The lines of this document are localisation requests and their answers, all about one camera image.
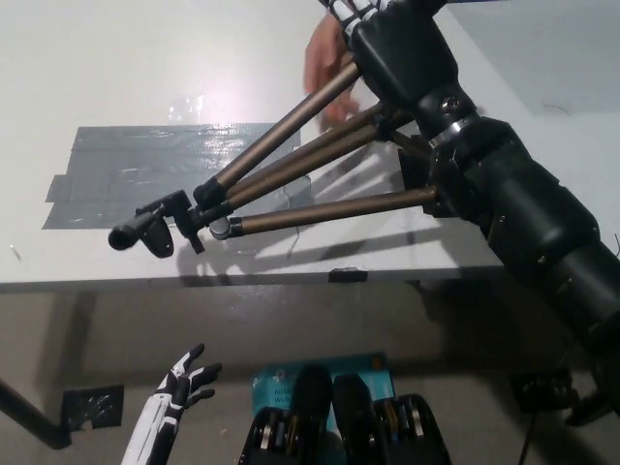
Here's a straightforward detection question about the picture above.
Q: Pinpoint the black tape square on floor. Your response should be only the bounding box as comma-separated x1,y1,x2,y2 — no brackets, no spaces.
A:
61,385,125,431

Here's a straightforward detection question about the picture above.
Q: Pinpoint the grey duct tape patch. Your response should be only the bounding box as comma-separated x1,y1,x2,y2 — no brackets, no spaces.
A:
44,123,314,232

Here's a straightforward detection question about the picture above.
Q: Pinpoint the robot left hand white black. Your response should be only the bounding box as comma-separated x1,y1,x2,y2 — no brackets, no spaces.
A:
119,342,224,465

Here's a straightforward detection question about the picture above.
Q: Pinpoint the person bare hand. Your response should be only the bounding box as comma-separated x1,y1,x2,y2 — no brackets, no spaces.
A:
303,18,362,122

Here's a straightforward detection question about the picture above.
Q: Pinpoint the small black tape strip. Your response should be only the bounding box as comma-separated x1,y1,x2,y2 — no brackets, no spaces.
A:
328,265,368,284

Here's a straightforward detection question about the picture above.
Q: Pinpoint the black tape patch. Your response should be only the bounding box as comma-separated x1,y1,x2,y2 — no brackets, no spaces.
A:
397,143,438,215

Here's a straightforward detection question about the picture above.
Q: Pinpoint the black metal table leg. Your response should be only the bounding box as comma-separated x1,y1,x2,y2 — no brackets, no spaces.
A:
0,377,74,450

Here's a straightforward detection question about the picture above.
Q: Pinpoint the thin black cable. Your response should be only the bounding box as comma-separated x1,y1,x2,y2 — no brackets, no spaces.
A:
517,410,540,465

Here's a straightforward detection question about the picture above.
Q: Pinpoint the bronze tripod with black head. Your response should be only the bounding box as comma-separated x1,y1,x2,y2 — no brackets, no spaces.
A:
107,60,440,258

